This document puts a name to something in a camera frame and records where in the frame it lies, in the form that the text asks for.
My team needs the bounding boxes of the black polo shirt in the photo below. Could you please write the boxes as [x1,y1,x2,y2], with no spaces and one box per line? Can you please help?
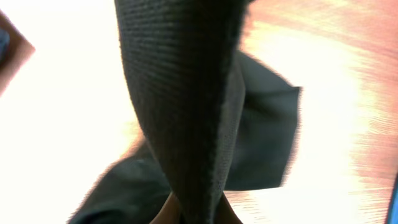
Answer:
[71,0,300,224]

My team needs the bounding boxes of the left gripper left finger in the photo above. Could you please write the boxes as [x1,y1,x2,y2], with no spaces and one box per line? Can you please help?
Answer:
[150,192,182,224]

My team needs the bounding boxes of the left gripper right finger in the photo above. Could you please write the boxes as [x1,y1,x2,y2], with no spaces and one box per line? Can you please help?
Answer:
[214,194,243,224]

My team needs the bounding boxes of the blue polo shirt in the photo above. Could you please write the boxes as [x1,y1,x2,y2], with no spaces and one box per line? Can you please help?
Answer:
[385,176,398,224]

